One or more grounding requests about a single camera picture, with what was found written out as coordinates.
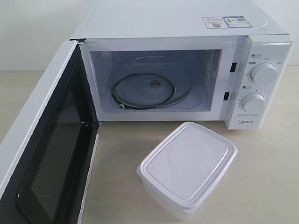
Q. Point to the white upper power knob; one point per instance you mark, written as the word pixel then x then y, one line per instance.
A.
pixel 263 74

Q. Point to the white plastic lidded container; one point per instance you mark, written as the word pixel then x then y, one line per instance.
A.
pixel 184 169

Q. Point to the white Midea microwave oven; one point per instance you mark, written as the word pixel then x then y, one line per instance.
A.
pixel 223 40

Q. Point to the white microwave door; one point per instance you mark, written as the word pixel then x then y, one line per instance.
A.
pixel 47 155

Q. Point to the white lower timer knob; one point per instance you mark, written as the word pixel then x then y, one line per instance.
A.
pixel 253 102

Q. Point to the glass microwave turntable plate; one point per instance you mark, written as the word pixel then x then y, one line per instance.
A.
pixel 152 82

